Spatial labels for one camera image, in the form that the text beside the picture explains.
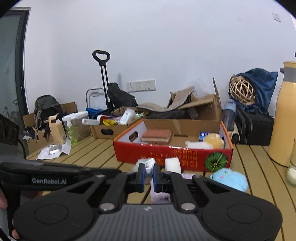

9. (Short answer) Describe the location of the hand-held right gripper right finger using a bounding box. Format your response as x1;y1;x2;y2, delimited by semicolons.
153;163;252;212

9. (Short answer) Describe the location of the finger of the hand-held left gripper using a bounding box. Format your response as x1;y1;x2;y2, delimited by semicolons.
88;168;123;180

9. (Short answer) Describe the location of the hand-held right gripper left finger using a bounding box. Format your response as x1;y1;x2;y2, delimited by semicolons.
43;163;146;212

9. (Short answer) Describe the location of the red cardboard box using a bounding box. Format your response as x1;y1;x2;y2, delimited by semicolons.
112;118;234;173

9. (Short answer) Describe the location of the brown sponge block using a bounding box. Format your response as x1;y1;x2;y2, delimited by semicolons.
141;129;172;145

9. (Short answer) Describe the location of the yellow and white plush toy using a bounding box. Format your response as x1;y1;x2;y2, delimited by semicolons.
185;133;225;149

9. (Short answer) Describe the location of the light blue plush toy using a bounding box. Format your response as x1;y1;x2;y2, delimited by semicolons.
210;168;248;192

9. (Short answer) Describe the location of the person's left hand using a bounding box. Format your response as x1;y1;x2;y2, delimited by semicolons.
0;190;21;233

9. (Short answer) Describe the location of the cardboard box with clothes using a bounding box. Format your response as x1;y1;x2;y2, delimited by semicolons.
22;102;78;155

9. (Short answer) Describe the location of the brown cardboard tray box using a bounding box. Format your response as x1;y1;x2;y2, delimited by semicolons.
89;106;142;140

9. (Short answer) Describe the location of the white paper sheet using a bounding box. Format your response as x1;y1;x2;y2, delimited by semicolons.
36;139;72;160

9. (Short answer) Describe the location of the green spray bottle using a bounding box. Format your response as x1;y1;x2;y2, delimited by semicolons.
63;115;79;145

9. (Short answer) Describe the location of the clear container with white lid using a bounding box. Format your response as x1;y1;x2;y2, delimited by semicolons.
67;111;91;141

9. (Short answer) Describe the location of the white lint roller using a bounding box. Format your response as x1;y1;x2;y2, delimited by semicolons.
81;114;109;126

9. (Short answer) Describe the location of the beige wooden carton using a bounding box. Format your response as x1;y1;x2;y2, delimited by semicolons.
48;115;67;145

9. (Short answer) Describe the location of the white plastic container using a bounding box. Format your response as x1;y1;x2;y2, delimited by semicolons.
119;108;137;126

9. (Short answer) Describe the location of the blue flat box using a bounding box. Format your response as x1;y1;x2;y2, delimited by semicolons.
85;108;105;119

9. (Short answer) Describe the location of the black cloth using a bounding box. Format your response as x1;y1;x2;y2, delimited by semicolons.
147;109;193;120

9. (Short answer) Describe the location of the beige felt cloth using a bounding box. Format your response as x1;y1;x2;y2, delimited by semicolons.
137;86;196;112

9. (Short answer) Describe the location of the black bag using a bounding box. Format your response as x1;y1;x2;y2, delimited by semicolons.
107;82;138;108

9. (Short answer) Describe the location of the large open cardboard box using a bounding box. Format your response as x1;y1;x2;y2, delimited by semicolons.
136;77;223;122

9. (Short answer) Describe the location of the blue water bottle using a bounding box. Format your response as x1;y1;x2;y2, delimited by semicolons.
222;99;237;131

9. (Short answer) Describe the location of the sliding glass door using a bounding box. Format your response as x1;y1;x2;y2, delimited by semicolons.
0;8;31;161

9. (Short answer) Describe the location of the black case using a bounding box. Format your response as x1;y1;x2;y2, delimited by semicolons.
234;108;275;146

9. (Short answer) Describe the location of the wicker ball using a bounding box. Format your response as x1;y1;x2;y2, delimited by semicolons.
229;76;256;105

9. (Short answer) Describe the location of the glass cup with candle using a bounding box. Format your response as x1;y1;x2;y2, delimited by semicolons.
285;157;296;188

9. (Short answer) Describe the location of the yellow thermos jug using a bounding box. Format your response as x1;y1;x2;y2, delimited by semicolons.
267;61;296;167

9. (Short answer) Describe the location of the dark blue cloth bag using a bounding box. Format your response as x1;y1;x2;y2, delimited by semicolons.
229;68;278;114

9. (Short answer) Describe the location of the white metal frame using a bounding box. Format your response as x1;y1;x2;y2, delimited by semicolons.
86;88;105;110

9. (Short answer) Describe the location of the white wall socket strip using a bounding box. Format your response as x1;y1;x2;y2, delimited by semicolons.
126;79;156;93

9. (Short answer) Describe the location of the black hand cart handle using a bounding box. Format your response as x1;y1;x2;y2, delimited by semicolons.
92;49;114;112

